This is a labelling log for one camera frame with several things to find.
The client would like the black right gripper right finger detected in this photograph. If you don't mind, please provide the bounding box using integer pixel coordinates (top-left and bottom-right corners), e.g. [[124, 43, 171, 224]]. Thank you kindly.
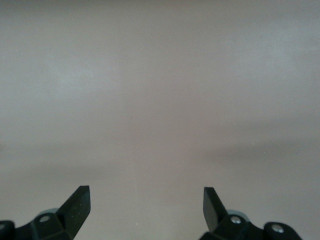
[[198, 186, 302, 240]]

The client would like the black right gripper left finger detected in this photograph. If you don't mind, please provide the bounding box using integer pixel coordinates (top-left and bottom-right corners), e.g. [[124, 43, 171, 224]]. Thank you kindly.
[[0, 185, 91, 240]]

